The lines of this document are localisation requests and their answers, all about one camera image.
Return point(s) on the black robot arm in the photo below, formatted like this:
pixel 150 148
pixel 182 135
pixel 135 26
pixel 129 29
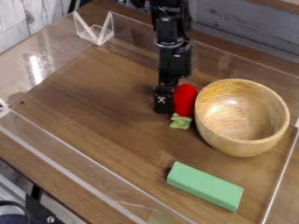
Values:
pixel 171 19

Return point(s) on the green rectangular block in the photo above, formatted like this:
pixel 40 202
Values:
pixel 206 186

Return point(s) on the black clamp with bolt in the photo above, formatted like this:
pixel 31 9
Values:
pixel 40 215

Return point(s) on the red round plush tomato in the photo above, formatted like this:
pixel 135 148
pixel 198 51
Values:
pixel 184 96

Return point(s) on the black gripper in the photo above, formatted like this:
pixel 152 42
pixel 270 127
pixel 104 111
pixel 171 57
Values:
pixel 175 66

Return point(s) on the wooden bowl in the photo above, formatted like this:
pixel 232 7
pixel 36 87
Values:
pixel 242 117

